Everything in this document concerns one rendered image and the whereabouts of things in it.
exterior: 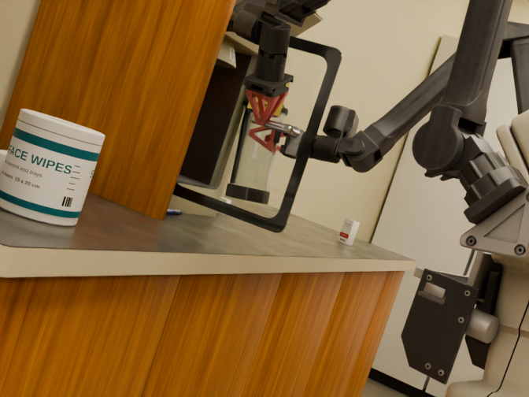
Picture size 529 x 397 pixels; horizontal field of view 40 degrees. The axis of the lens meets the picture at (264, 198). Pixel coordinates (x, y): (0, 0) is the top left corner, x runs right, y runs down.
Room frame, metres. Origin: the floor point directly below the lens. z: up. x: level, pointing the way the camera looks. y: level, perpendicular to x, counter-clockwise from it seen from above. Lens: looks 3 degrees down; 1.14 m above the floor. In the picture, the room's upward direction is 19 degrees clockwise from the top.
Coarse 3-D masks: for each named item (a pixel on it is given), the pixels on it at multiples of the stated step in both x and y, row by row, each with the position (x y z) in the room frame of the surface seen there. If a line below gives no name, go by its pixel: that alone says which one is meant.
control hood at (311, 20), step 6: (240, 0) 1.59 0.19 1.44; (234, 6) 1.60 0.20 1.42; (234, 12) 1.62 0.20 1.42; (318, 12) 1.80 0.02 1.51; (234, 18) 1.67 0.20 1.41; (306, 18) 1.78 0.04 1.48; (312, 18) 1.80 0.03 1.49; (318, 18) 1.81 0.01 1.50; (306, 24) 1.81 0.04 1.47; (312, 24) 1.83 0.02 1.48; (294, 30) 1.81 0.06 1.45; (300, 30) 1.83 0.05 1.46
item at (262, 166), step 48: (240, 48) 1.56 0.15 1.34; (288, 48) 1.52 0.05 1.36; (336, 48) 1.48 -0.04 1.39; (240, 96) 1.54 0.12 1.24; (288, 96) 1.51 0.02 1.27; (192, 144) 1.57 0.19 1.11; (240, 144) 1.53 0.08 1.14; (288, 144) 1.50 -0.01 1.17; (192, 192) 1.56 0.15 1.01; (240, 192) 1.52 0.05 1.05; (288, 192) 1.48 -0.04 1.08
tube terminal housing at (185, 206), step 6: (174, 198) 1.68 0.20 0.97; (180, 198) 1.71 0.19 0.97; (174, 204) 1.69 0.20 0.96; (180, 204) 1.71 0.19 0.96; (186, 204) 1.73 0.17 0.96; (192, 204) 1.76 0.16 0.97; (180, 210) 1.72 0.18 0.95; (186, 210) 1.74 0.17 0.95; (192, 210) 1.77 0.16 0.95; (198, 210) 1.79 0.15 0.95; (204, 210) 1.82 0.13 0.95; (210, 210) 1.85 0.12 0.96; (210, 216) 1.85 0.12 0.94
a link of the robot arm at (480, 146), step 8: (464, 128) 1.11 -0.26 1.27; (464, 136) 1.07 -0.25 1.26; (472, 136) 1.06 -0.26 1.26; (464, 144) 1.06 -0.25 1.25; (472, 144) 1.05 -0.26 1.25; (480, 144) 1.06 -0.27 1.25; (488, 144) 1.09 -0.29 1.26; (464, 152) 1.06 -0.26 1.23; (472, 152) 1.05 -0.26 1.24; (480, 152) 1.04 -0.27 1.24; (488, 152) 1.06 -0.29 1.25; (464, 160) 1.06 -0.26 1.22; (456, 168) 1.06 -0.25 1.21; (432, 176) 1.10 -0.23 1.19; (448, 176) 1.12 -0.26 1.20; (456, 176) 1.12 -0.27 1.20
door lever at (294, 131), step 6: (252, 120) 1.48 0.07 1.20; (270, 120) 1.47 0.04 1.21; (264, 126) 1.47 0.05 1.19; (270, 126) 1.46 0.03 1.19; (276, 126) 1.46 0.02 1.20; (282, 126) 1.45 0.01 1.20; (288, 126) 1.45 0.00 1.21; (294, 126) 1.49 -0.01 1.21; (288, 132) 1.45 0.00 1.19; (294, 132) 1.48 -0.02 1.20; (294, 138) 1.49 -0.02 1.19
